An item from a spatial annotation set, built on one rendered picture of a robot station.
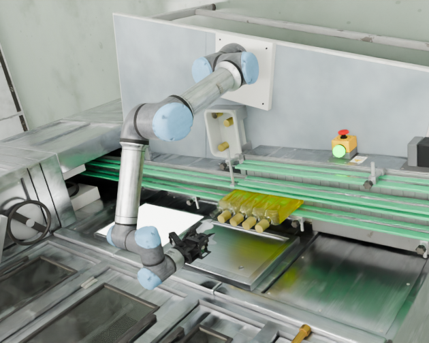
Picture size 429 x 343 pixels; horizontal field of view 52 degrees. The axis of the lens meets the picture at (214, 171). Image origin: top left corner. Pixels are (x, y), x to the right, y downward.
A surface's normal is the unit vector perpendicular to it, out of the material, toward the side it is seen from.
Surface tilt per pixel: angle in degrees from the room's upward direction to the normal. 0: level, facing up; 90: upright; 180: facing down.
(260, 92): 0
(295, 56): 0
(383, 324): 90
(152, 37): 0
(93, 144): 90
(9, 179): 90
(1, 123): 90
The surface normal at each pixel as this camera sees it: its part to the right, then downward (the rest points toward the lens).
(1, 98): 0.76, 0.11
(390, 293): -0.17, -0.92
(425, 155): -0.62, 0.39
